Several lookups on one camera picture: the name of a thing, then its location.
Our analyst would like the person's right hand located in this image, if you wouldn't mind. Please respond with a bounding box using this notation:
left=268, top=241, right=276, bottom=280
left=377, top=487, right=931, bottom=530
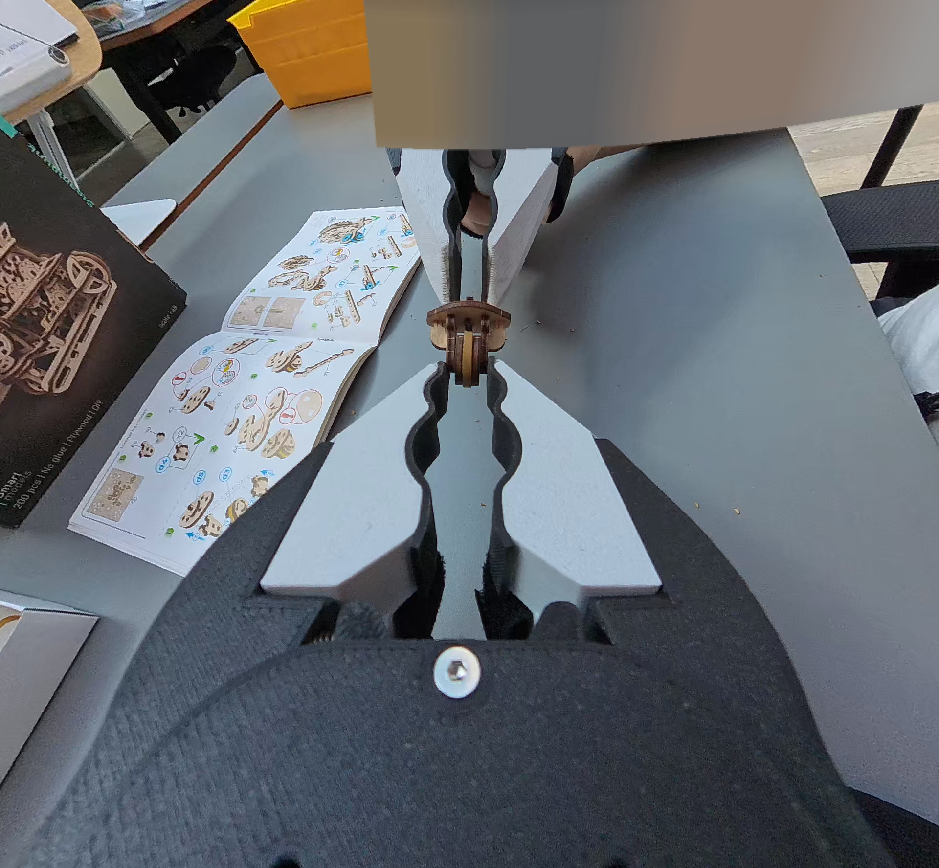
left=461, top=177, right=496, bottom=236

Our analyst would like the white cardboard tray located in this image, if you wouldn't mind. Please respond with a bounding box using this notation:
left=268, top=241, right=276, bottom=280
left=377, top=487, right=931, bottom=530
left=0, top=589, right=100, bottom=784

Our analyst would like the octagonal wooden disc piece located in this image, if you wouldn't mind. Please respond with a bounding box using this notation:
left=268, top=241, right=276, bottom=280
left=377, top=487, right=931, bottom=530
left=427, top=302, right=512, bottom=332

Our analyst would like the printed instruction sheet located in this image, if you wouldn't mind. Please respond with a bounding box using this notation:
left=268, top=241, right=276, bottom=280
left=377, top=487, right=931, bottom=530
left=0, top=0, right=80, bottom=117

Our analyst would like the black model kit box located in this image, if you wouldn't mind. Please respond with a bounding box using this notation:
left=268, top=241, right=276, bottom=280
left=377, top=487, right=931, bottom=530
left=0, top=116, right=188, bottom=530

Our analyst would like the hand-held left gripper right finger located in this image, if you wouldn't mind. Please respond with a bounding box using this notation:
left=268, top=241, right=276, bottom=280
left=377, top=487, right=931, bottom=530
left=479, top=356, right=664, bottom=640

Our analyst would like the wooden wheel assembly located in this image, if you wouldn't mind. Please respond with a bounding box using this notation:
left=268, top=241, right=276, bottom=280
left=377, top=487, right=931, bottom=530
left=429, top=321, right=507, bottom=388

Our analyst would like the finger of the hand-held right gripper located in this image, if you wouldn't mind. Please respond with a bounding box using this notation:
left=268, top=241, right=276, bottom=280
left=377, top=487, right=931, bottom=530
left=398, top=146, right=467, bottom=304
left=477, top=146, right=560, bottom=306

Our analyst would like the yellow plastic bin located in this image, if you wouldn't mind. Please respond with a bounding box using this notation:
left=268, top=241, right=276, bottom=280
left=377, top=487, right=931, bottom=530
left=227, top=0, right=377, bottom=111

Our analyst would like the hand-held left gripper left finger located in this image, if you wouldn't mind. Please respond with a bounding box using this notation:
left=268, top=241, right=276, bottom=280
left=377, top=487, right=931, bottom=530
left=259, top=355, right=448, bottom=640

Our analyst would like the illustrated instruction booklet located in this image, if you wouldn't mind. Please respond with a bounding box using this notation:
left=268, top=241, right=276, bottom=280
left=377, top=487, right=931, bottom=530
left=68, top=206, right=423, bottom=577

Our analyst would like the wooden document stand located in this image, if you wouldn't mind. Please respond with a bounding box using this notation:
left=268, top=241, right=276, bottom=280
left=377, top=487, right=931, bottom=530
left=0, top=0, right=179, bottom=247

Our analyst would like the black office chair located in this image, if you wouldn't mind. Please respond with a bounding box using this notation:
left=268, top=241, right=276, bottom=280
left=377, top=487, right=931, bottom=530
left=147, top=45, right=239, bottom=115
left=822, top=105, right=939, bottom=300

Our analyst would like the grey desk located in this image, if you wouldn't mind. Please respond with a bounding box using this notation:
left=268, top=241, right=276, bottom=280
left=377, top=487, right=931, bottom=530
left=0, top=72, right=939, bottom=825

